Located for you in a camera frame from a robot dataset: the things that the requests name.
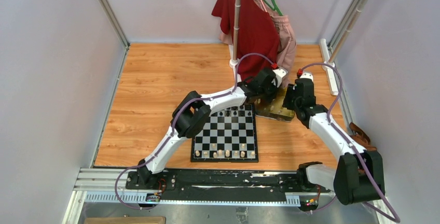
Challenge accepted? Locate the yellow metal tin box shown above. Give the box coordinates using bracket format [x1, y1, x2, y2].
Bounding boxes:
[254, 88, 295, 122]

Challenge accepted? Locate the black white chess board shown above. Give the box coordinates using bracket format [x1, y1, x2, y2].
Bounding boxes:
[190, 104, 259, 163]

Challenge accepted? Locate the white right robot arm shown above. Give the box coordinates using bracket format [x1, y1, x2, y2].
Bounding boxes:
[283, 78, 386, 205]

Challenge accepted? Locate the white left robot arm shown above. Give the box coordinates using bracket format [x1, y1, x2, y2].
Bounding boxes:
[136, 67, 287, 189]

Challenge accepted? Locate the white clothes rack stand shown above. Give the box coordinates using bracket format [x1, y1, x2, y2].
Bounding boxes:
[228, 0, 245, 84]

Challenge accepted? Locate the pink garment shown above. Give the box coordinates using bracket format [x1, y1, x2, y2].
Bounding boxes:
[219, 0, 297, 88]

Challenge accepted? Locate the white right rack foot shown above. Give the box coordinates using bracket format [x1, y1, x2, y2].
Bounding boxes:
[319, 38, 339, 96]

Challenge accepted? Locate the red t-shirt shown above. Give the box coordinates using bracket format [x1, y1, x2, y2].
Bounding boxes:
[212, 0, 280, 79]

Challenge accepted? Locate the brown cloth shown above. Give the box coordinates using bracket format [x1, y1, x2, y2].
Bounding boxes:
[349, 122, 377, 151]

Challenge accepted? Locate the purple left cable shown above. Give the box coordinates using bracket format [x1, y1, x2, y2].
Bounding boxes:
[114, 53, 278, 211]

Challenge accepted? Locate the purple cable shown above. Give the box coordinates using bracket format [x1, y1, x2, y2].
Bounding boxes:
[114, 53, 278, 211]
[297, 62, 401, 224]

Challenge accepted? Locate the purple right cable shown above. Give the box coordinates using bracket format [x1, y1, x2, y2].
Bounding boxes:
[297, 62, 401, 224]

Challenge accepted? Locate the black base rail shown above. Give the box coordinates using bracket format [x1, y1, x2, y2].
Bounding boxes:
[124, 169, 329, 206]

